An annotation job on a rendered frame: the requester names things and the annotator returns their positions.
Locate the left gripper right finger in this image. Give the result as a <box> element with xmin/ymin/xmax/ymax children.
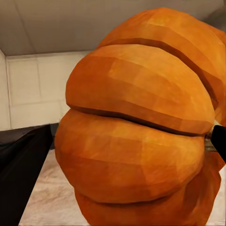
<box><xmin>211</xmin><ymin>125</ymin><xmax>226</xmax><ymax>163</ymax></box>

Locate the pumpkin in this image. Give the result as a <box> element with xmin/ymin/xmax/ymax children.
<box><xmin>54</xmin><ymin>8</ymin><xmax>226</xmax><ymax>226</ymax></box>

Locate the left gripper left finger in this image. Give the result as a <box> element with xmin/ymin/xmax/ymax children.
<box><xmin>0</xmin><ymin>125</ymin><xmax>52</xmax><ymax>226</ymax></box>

